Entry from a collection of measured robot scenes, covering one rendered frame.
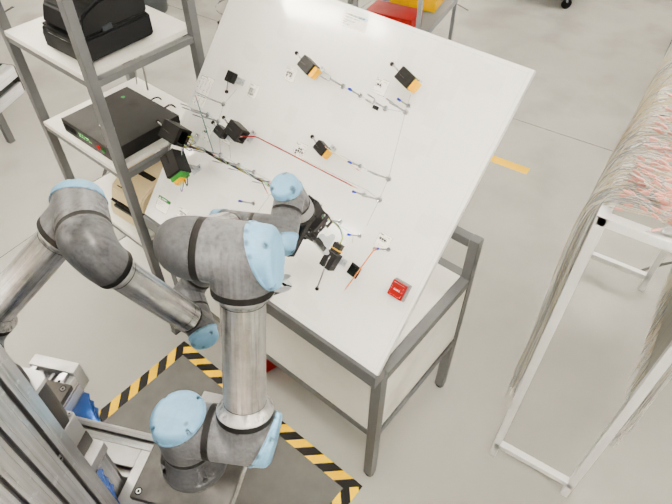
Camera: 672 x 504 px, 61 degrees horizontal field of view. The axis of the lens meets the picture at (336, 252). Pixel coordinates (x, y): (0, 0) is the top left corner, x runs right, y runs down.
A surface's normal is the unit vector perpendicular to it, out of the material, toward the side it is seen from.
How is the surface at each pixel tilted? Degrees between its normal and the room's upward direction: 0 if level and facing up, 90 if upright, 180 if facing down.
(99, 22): 90
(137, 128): 0
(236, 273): 71
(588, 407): 0
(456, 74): 49
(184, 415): 8
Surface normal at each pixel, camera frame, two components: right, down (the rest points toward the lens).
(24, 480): 0.97, 0.17
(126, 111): 0.00, -0.69
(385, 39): -0.48, -0.03
